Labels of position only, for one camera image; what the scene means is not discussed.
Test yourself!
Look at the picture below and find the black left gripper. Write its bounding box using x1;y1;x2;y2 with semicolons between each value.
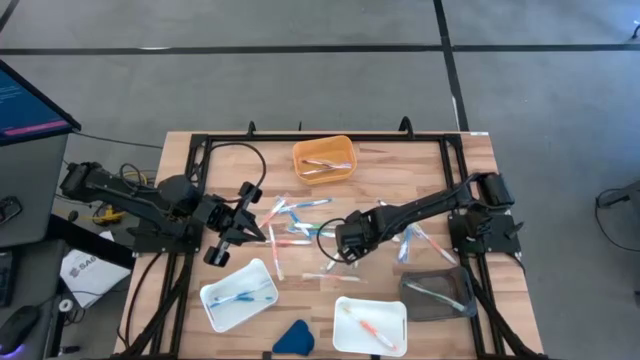
192;182;268;268

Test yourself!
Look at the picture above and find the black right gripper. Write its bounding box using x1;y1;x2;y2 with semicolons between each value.
334;208;387;265

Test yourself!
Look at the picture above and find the white plastic bin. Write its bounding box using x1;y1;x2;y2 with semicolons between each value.
332;295;409;358
199;257;280;334

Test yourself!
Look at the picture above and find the orange plastic bin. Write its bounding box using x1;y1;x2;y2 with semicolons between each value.
291;134;358;186

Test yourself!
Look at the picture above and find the dark grey mesh bin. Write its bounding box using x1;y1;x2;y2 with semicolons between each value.
399;265;479;323

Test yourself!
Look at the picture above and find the blue folded cloth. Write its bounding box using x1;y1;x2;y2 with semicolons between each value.
272;319;316;357

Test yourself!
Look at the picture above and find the white printed paper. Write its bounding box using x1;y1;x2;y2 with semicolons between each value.
59;230;132;309

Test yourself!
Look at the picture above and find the grey desk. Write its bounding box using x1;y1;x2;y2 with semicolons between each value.
0;133;69;249

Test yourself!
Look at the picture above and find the black handheld device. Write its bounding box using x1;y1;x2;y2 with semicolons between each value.
0;195;24;225

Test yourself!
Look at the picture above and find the black keyboard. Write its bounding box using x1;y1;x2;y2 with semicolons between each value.
0;249;15;307

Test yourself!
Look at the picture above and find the black computer mouse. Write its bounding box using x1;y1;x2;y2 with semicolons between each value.
0;304;41;354

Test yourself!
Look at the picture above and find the black computer monitor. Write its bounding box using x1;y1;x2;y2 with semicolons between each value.
0;58;82;147

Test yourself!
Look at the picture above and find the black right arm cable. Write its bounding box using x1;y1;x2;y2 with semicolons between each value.
315;217;351;265

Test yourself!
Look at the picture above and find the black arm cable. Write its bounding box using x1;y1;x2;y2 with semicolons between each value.
315;217;351;265
197;142;268;204

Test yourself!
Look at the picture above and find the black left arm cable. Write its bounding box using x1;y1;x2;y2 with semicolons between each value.
197;142;268;204

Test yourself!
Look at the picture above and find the yellow cable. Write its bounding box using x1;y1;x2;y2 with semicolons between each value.
92;169;151;226

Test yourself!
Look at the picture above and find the thin black monitor cable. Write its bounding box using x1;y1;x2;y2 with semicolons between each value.
73;129;165;150

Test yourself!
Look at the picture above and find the black desk frame bar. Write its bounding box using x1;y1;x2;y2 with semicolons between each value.
45;213;137;270

